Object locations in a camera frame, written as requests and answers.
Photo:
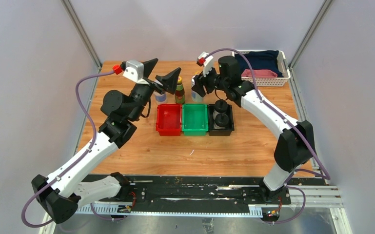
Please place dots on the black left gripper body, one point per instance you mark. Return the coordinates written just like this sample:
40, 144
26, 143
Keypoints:
145, 91

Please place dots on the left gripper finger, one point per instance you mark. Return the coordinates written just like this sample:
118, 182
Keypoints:
148, 67
169, 81

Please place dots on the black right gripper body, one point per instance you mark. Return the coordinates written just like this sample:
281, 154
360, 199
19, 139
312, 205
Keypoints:
213, 81

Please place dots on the silver lid jar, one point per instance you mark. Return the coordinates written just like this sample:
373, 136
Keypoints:
195, 96
161, 98

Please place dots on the black cap shaker bottle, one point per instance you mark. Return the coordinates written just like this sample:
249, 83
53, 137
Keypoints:
220, 107

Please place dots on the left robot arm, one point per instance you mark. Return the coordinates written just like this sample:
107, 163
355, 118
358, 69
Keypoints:
64, 191

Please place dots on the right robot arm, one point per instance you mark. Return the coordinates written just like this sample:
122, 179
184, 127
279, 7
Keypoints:
295, 139

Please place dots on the green plastic bin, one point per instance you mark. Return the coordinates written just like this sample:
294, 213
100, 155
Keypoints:
195, 119

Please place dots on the pink cloth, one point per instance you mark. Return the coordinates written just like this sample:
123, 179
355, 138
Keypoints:
261, 73

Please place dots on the red plastic bin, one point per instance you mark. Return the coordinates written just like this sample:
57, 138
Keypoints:
168, 121

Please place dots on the black plastic bin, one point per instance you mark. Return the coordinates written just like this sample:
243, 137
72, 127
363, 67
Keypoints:
226, 131

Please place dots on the navy blue cloth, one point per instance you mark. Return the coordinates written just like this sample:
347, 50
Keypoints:
260, 60

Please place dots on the white plastic basket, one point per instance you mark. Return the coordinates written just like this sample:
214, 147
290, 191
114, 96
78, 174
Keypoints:
283, 67

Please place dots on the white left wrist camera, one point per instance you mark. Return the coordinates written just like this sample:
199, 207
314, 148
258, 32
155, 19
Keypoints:
134, 71

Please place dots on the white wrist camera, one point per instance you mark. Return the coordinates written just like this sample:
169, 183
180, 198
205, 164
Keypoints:
134, 71
206, 61

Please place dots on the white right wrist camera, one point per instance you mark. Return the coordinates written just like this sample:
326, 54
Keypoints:
206, 61

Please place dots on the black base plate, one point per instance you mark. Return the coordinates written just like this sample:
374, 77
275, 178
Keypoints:
201, 194

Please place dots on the aluminium frame rail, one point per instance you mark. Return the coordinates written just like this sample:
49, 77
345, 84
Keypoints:
302, 198

